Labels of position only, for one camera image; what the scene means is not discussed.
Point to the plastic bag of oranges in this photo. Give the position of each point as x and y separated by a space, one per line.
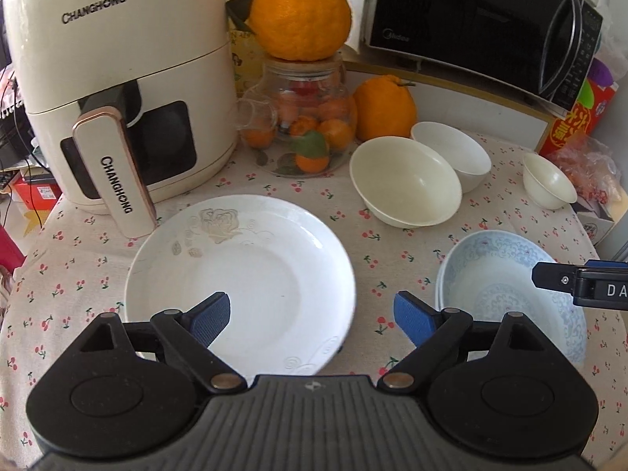
588 171

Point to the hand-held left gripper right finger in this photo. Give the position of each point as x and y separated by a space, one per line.
411 319

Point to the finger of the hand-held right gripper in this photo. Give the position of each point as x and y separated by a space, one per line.
554 275

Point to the large cream bowl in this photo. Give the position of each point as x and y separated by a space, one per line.
405 186

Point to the glass jar of small oranges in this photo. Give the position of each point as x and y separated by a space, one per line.
314 100

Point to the white embossed plate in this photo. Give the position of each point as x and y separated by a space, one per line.
274 265

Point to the cherry print tablecloth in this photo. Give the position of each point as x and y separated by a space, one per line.
392 255

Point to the large orange with leaves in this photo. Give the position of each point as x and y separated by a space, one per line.
299 14

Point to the white air fryer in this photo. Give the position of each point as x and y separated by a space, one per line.
122 49

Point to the large orange with stem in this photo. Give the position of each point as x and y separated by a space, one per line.
385 110

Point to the black microwave oven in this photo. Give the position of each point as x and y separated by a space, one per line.
466 14

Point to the white and dark cardboard box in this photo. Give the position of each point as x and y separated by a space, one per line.
596 228

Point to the white wooden-framed stand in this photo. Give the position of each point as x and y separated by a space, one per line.
490 117

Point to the medium white bowl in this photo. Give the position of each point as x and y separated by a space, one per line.
466 152

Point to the red and white carton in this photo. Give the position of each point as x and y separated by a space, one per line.
37 190

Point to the blue patterned bowl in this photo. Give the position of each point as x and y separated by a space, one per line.
490 274

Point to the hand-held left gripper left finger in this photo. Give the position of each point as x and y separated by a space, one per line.
215 315

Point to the red printed box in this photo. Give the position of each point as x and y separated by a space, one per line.
588 108

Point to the small white bowl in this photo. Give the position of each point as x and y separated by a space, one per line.
547 179

